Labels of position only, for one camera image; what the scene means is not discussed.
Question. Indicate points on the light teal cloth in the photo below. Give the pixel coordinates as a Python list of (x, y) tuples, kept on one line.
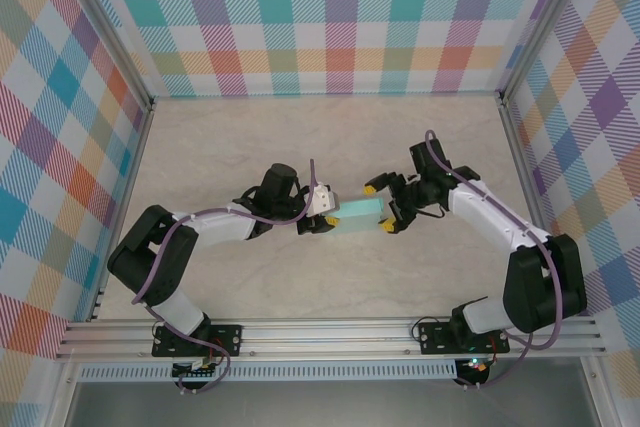
[(357, 212)]

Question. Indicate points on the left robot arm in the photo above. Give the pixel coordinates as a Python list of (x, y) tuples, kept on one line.
[(145, 262)]

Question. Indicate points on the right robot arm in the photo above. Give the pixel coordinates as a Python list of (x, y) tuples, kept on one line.
[(540, 277)]

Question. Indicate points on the right controller board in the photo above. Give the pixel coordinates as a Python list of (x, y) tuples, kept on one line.
[(475, 364)]

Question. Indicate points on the controller board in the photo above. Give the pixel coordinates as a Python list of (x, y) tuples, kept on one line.
[(475, 364), (195, 367)]

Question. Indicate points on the grey metal panel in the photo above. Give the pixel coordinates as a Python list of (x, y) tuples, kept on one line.
[(325, 404)]

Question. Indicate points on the left controller board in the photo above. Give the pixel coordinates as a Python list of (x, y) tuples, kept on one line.
[(195, 367)]

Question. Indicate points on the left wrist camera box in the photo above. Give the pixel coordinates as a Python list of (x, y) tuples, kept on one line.
[(322, 199)]

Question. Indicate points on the right aluminium side rail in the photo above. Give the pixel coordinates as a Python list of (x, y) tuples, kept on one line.
[(524, 172)]

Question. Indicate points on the aluminium side rail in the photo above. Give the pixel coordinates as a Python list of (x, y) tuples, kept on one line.
[(524, 172), (122, 212)]

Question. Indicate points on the aluminium mounting rail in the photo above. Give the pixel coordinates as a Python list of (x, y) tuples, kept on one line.
[(325, 339)]

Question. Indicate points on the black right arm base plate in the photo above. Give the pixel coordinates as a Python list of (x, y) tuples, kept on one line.
[(435, 337)]

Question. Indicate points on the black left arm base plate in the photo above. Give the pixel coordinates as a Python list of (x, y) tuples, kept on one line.
[(225, 339)]

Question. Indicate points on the left aluminium side rail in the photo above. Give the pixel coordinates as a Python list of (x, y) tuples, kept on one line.
[(122, 212)]

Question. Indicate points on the right aluminium frame post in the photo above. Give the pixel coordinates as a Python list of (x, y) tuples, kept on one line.
[(545, 22)]

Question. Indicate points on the aluminium frame post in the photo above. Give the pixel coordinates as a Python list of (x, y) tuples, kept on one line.
[(545, 22), (112, 37)]

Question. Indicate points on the left aluminium frame post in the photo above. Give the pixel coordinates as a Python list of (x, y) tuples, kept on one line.
[(112, 37)]

